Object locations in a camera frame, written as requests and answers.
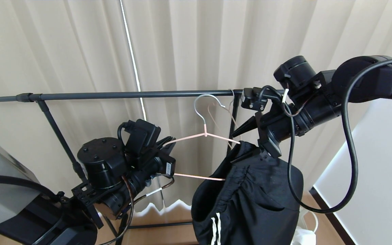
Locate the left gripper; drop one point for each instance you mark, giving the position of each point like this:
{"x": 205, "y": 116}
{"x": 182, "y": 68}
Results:
{"x": 148, "y": 173}

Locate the pink clothes hanger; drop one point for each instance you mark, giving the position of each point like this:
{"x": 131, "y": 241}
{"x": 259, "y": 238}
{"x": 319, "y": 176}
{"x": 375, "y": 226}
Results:
{"x": 185, "y": 137}
{"x": 231, "y": 114}

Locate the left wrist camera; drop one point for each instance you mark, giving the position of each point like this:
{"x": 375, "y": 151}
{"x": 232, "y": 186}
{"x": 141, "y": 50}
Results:
{"x": 145, "y": 136}

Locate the black garment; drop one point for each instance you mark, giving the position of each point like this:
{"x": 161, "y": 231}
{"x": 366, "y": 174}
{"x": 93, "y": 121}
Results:
{"x": 250, "y": 204}

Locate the white laundry basket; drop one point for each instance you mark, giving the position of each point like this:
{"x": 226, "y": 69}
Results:
{"x": 315, "y": 217}

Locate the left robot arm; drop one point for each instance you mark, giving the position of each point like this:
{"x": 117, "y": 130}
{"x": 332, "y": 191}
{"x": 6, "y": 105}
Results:
{"x": 100, "y": 163}

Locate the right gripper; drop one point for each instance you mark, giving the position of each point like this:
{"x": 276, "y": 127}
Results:
{"x": 301, "y": 119}

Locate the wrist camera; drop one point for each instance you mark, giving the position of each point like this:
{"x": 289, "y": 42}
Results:
{"x": 145, "y": 136}
{"x": 254, "y": 98}

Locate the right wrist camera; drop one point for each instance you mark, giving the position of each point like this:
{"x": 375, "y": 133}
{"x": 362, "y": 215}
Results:
{"x": 254, "y": 98}

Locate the beige curtain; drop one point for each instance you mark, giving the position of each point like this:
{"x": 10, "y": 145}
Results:
{"x": 199, "y": 44}

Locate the black clothes rack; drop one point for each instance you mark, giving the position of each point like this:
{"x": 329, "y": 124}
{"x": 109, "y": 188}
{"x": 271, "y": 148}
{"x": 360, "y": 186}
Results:
{"x": 97, "y": 95}

